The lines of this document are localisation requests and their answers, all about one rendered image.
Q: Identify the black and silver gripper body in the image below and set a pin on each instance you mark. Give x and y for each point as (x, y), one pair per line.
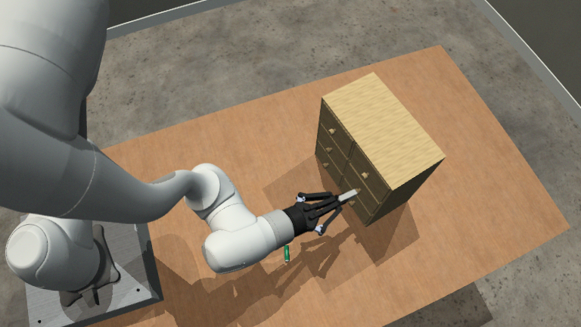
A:
(300, 218)

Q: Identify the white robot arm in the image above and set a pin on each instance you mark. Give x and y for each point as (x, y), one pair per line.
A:
(49, 64)

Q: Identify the tall wooden chest of drawers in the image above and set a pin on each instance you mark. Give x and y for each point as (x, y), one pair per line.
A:
(389, 136)

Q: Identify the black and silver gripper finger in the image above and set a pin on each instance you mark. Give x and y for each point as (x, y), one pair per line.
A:
(327, 198)
(321, 229)

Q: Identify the brown wooden drawer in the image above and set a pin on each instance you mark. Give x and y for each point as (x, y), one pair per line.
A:
(369, 174)
(336, 130)
(332, 149)
(356, 204)
(328, 163)
(364, 194)

